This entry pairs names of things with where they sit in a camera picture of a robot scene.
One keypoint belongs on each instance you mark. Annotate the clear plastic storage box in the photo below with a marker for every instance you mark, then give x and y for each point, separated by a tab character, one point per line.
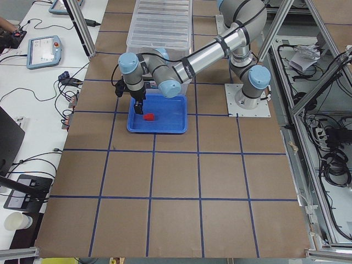
135	66

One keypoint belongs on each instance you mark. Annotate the blue plastic tray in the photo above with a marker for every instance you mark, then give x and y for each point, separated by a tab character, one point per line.
170	115

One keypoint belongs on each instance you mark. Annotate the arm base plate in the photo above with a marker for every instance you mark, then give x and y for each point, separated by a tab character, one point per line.
239	105

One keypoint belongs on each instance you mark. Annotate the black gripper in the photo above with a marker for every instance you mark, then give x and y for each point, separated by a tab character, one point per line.
138	95

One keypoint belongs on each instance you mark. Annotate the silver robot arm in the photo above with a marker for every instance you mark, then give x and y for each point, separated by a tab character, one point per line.
243	20

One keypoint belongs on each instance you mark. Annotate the black power adapter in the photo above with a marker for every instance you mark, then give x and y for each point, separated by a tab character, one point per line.
92	23

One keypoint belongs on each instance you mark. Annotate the white paper cup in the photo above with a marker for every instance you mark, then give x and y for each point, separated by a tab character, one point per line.
18	221

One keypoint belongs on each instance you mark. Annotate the aluminium frame post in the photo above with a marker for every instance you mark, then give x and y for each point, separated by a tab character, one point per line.
79	24

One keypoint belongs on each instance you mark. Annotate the red block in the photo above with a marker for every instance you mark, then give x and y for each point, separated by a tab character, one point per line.
149	117

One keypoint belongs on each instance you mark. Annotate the clear plastic box lid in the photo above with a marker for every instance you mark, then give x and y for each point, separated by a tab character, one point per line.
165	24

